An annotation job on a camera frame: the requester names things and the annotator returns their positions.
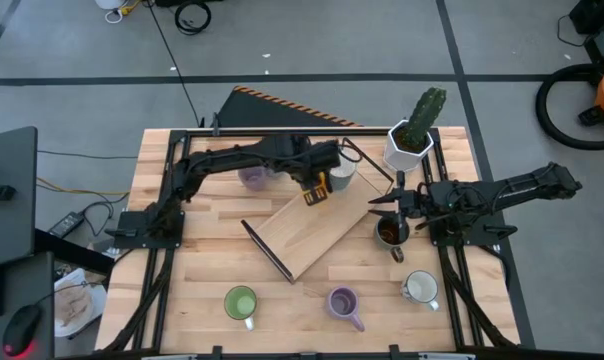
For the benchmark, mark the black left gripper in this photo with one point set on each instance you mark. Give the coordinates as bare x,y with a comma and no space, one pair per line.
322,160

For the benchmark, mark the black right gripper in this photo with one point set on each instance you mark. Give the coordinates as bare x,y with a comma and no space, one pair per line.
412,202

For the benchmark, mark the dark green mug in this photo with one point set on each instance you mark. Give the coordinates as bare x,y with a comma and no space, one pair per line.
389,237

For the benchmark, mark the white mug back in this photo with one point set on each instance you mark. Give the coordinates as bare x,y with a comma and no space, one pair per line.
343,179

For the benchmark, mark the lilac ribbed mug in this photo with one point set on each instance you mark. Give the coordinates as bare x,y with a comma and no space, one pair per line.
254,180

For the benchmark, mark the white patterned mug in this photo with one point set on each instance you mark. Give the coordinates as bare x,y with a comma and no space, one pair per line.
421,287

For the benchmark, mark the smooth purple mug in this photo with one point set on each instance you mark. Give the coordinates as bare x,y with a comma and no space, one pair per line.
343,302

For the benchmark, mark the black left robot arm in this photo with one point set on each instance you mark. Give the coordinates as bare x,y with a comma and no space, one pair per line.
222,157

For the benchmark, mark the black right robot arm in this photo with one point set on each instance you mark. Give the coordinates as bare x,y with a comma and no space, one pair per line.
507,192

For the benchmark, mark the wooden shelf black metal ends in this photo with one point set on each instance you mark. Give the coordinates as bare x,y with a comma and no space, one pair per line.
302,235

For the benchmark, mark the white hexagonal planter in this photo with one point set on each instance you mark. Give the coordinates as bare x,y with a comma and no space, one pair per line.
394,157

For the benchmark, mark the green cactus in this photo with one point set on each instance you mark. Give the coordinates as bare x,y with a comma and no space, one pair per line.
424,115

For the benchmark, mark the black ramp hazard stripe edge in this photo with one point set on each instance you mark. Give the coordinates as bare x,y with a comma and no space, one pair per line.
262,112

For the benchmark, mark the black power adapter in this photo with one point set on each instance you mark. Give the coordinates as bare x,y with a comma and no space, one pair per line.
66,225

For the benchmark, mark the white plate with napkins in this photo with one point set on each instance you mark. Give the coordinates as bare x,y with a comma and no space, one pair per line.
74,305

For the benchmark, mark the black equipment cases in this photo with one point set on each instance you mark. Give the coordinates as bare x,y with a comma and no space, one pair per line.
602,30

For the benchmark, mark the white round floor object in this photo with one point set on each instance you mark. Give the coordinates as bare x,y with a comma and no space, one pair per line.
109,4

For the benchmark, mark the dark grey desk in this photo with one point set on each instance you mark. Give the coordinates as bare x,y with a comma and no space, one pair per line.
7,225
27,280

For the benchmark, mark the black computer mouse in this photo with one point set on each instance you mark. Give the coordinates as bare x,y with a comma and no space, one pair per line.
21,330

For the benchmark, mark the black aluminium table frame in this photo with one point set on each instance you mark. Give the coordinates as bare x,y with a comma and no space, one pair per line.
282,132

